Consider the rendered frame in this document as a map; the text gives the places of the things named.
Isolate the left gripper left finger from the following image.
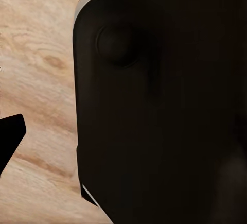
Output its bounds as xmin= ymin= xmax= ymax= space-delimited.
xmin=0 ymin=114 xmax=26 ymax=175

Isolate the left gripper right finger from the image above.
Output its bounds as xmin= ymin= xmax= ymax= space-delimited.
xmin=231 ymin=113 xmax=247 ymax=154

